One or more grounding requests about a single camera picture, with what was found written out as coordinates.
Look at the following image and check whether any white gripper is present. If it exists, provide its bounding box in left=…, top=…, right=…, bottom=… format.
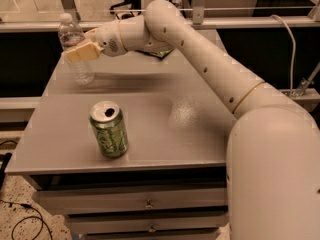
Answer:
left=63, top=20, right=127, bottom=62

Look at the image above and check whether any clear plastic water bottle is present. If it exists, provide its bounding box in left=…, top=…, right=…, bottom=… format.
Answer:
left=58, top=13, right=95, bottom=86

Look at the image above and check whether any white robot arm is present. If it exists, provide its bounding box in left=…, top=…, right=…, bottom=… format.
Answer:
left=66, top=0, right=320, bottom=240

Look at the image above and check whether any green chip bag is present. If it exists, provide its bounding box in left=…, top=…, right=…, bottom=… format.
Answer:
left=136, top=50, right=173, bottom=59

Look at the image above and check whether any green soda can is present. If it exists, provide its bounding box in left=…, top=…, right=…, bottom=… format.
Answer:
left=89, top=101, right=128, bottom=159

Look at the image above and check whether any upper grey drawer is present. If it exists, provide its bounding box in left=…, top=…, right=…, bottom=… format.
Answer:
left=32, top=184, right=227, bottom=215

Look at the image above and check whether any grey drawer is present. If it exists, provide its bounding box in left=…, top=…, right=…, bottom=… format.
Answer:
left=32, top=184, right=227, bottom=215
left=65, top=212, right=228, bottom=234

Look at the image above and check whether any grey drawer cabinet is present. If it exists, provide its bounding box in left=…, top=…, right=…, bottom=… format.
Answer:
left=4, top=29, right=241, bottom=240

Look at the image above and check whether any lower grey drawer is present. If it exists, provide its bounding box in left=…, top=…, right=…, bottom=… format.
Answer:
left=65, top=212, right=228, bottom=234

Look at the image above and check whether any metal railing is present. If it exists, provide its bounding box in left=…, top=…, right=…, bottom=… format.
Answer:
left=0, top=0, right=320, bottom=33

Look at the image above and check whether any black floor cable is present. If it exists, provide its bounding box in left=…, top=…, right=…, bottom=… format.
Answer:
left=0, top=140, right=53, bottom=240

